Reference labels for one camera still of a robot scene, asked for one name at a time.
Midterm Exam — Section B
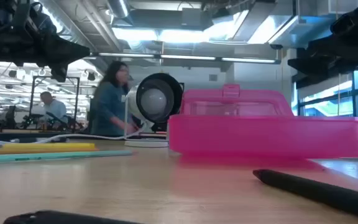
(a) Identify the pink plastic supply box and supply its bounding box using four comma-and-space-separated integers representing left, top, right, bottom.
167, 83, 358, 160

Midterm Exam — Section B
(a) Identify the person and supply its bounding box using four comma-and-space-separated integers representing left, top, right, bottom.
88, 60, 140, 138
38, 91, 70, 130

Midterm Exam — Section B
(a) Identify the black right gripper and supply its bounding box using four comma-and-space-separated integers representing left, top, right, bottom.
287, 0, 358, 90

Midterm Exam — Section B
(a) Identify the black pen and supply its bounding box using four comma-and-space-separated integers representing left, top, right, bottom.
2, 210, 144, 224
252, 169, 358, 220

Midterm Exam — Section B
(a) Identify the long ceiling light strip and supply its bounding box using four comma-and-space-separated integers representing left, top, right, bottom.
97, 52, 277, 64

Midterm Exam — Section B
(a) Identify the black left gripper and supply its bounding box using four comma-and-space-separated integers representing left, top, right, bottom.
0, 0, 91, 83

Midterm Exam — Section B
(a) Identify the yellow pencil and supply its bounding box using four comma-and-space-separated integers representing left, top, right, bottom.
1, 142, 96, 150

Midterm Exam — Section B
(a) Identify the white cylindrical camera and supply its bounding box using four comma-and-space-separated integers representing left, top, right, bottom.
124, 72, 185, 149

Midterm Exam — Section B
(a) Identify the white fan cable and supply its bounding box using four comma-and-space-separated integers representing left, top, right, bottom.
0, 123, 149, 146

